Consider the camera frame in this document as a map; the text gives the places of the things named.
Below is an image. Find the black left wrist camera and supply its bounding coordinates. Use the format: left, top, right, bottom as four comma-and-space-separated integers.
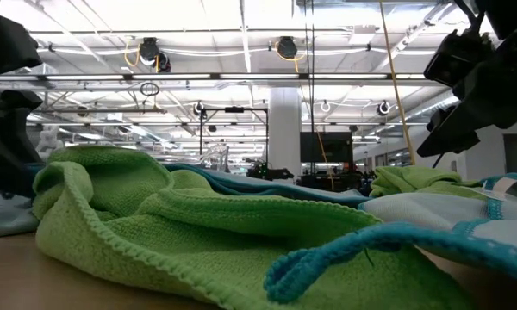
0, 12, 44, 79

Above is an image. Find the white pillar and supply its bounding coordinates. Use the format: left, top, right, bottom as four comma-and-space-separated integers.
267, 87, 303, 178

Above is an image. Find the dark equipment table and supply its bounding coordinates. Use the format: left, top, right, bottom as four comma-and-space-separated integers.
299, 162, 368, 190

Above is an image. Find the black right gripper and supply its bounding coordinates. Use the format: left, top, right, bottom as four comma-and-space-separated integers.
416, 23, 517, 158

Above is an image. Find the black ceiling cable reel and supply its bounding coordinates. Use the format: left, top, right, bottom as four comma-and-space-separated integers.
137, 36, 172, 73
275, 35, 299, 61

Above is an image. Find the yellow cable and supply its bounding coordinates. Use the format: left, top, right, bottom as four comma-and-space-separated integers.
377, 0, 417, 167

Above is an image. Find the long ceiling light strip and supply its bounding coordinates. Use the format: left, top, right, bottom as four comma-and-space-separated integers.
46, 73, 126, 82
218, 72, 301, 81
308, 72, 389, 81
131, 72, 212, 81

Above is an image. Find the blue microfiber towel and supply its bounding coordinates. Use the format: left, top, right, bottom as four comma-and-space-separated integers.
161, 162, 371, 208
0, 189, 40, 240
265, 171, 517, 305

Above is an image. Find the white robot figure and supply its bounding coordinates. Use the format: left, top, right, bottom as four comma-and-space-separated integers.
34, 124, 65, 163

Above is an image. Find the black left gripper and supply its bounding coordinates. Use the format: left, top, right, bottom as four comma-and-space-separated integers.
0, 78, 44, 200

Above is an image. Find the black monitor screen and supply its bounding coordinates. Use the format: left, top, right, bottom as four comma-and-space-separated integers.
300, 131, 354, 164

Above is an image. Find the black distant station frame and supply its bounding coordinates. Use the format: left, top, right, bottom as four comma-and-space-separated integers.
199, 106, 270, 173

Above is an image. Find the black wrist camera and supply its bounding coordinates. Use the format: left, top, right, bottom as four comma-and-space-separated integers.
0, 12, 44, 79
423, 28, 497, 88

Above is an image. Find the green microfiber towel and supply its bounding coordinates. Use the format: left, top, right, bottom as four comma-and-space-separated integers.
32, 145, 477, 310
369, 165, 486, 200

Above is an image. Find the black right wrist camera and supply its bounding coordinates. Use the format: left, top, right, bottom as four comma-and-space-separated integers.
423, 28, 497, 88

